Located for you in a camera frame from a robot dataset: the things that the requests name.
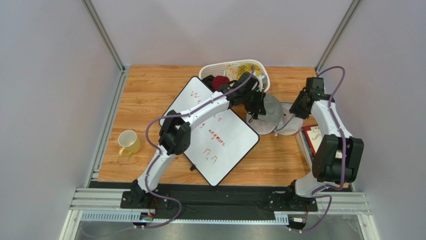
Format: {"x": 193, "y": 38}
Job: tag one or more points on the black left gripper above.
{"x": 259, "y": 108}

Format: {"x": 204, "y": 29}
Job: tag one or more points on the red hardcover book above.
{"x": 313, "y": 136}

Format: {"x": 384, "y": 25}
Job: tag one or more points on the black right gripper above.
{"x": 297, "y": 110}

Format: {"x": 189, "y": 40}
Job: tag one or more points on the white plastic laundry basket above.
{"x": 219, "y": 69}

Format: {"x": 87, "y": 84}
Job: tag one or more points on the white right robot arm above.
{"x": 337, "y": 159}

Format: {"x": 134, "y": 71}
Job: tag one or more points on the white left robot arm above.
{"x": 175, "y": 135}

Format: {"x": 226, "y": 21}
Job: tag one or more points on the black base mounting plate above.
{"x": 205, "y": 202}

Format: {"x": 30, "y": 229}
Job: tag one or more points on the white mesh laundry bag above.
{"x": 288, "y": 125}

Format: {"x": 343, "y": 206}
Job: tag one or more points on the red garment in basket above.
{"x": 218, "y": 81}

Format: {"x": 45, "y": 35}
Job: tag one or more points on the beige bra in basket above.
{"x": 234, "y": 72}

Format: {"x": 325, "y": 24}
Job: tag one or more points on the yellow mug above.
{"x": 129, "y": 143}

